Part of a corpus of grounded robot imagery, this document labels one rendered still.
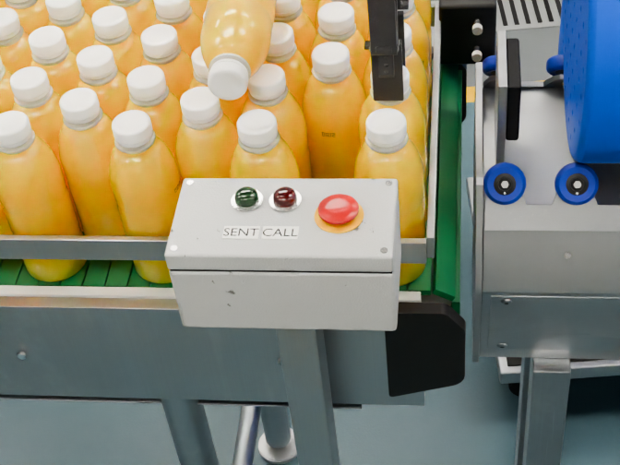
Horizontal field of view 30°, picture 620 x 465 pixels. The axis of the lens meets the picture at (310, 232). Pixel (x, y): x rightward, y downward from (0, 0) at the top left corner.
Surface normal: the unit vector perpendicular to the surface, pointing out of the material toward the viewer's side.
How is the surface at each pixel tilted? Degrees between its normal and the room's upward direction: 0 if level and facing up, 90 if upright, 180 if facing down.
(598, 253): 70
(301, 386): 90
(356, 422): 0
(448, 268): 30
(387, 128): 0
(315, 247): 0
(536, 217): 52
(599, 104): 87
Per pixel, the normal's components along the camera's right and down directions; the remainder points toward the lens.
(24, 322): -0.10, 0.72
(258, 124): -0.09, -0.70
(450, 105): 0.42, -0.60
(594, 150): -0.06, 0.93
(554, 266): -0.12, 0.44
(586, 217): -0.13, 0.13
